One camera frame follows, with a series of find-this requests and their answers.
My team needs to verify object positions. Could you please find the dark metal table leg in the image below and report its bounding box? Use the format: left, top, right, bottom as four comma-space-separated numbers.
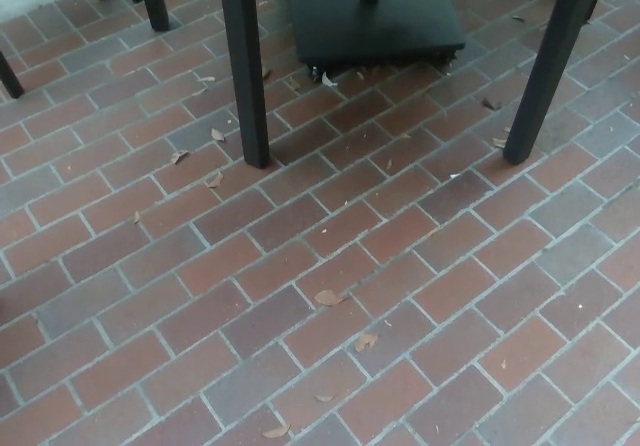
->
217, 0, 272, 170
502, 0, 612, 166

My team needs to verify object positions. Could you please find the black square umbrella base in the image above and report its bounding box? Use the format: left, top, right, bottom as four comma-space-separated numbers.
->
285, 0, 467, 75

